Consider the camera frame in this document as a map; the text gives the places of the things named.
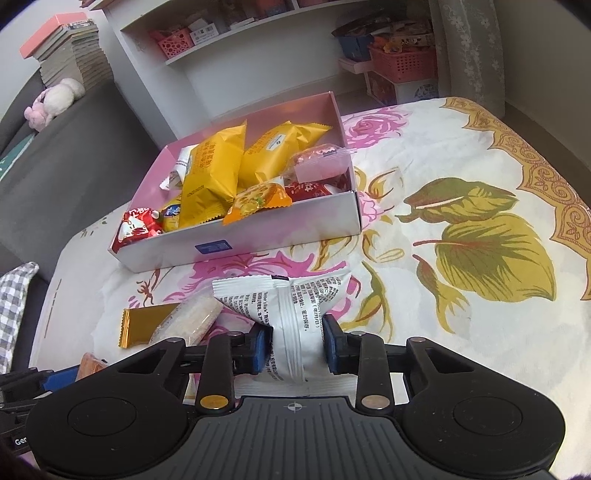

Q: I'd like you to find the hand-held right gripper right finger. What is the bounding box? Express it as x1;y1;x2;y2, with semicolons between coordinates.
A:
322;314;467;411

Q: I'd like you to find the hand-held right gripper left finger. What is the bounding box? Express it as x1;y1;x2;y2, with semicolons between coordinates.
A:
104;324;274;414

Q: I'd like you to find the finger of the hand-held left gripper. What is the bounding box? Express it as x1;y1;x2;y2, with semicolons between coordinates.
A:
0;364;81;407

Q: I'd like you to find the orange cookie packet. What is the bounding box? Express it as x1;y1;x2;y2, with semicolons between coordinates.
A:
76;353;109;381

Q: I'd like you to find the white triangular snack packet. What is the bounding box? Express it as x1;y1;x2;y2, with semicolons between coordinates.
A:
211;272;354;385

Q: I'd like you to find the clear rice cracker packet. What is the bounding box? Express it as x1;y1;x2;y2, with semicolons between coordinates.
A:
148;295;223;347

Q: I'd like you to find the gold foil wrapper bar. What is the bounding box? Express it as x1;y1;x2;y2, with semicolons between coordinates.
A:
121;304;181;350

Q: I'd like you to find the pink cardboard box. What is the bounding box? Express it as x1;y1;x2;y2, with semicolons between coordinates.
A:
108;91;362;273

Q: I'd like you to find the orange vegetable print packet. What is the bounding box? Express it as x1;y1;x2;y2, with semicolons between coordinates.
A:
222;182;294;226

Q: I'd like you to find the red and white snack packet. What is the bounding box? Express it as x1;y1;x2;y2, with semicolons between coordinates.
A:
113;206;163;252

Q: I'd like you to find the large yellow wafer packet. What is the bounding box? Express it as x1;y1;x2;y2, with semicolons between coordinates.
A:
178;119;247;229
238;121;333;189

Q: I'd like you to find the pink clear snack packet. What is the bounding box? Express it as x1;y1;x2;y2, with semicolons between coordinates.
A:
283;143;354;185

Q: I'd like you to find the small white snack packet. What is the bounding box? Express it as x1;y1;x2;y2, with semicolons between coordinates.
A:
159;144;199;191

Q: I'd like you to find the grey checkered cloth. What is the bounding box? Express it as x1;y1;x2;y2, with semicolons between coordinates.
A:
0;261;40;374

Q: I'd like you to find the red foil snack packet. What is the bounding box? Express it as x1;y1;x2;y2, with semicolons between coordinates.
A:
284;180;342;203

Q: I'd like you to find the yellow packet with blue label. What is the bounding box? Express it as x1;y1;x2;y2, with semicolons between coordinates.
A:
159;200;183;232

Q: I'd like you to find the grey sofa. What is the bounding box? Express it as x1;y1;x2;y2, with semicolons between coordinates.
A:
0;69;162;379

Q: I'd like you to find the floral blanket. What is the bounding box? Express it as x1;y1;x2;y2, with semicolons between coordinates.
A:
28;96;591;480

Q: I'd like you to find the teal cushion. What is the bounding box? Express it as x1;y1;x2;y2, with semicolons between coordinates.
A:
0;134;35;181

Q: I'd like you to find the white bookshelf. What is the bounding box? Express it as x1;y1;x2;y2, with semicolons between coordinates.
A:
90;0;435;148

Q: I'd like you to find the pink low stool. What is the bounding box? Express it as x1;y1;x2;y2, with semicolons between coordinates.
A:
337;58;375;75

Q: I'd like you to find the pink and white plush toy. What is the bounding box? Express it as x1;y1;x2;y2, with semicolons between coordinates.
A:
24;78;86;130

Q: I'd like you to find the large coral plastic basket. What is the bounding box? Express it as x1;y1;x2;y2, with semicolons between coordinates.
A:
368;46;438;84

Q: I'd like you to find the blue storage box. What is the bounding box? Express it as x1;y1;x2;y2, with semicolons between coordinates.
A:
338;33;375;61

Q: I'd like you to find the small coral perforated basket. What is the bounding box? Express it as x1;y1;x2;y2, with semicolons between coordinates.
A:
148;28;195;60

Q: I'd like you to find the white labelled box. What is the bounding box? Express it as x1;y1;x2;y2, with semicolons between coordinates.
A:
189;21;220;46

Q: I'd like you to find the lace curtain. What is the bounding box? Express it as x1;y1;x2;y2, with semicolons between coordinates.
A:
427;0;506;104

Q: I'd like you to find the stack of books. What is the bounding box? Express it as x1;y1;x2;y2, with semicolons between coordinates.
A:
19;13;114;88

